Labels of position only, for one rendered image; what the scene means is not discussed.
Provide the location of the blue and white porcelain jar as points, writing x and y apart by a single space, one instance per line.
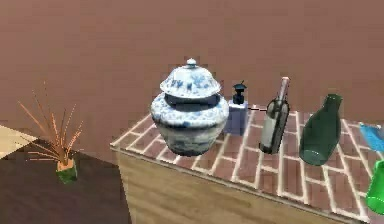
188 116

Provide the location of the blue soap dispenser black pump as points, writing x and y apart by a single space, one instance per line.
237 117

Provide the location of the wooden counter with brick top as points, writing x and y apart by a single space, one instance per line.
246 173

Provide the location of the dark wine bottle white label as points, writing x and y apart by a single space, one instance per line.
274 125

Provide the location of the dark green glass bottle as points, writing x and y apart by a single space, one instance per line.
320 133

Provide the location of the orange plant in green pot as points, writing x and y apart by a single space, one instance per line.
61 146

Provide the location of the blue cloth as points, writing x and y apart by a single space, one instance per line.
374 136

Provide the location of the bright green glass cup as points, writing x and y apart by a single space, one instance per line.
377 190

